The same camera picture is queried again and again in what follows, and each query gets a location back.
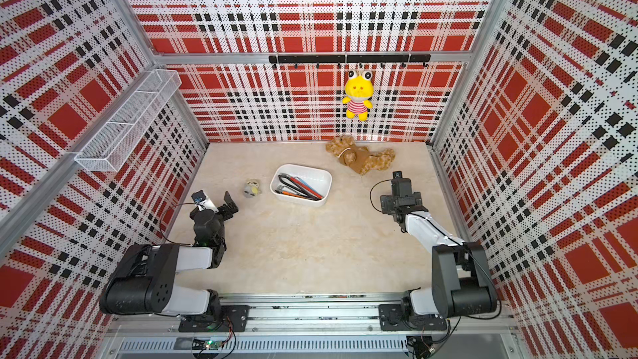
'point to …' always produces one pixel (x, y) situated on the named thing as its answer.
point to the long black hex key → (280, 176)
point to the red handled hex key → (306, 187)
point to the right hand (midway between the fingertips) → (403, 197)
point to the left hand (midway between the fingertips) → (220, 196)
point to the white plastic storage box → (319, 180)
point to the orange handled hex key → (290, 194)
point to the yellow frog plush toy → (359, 89)
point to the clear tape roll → (252, 189)
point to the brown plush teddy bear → (360, 159)
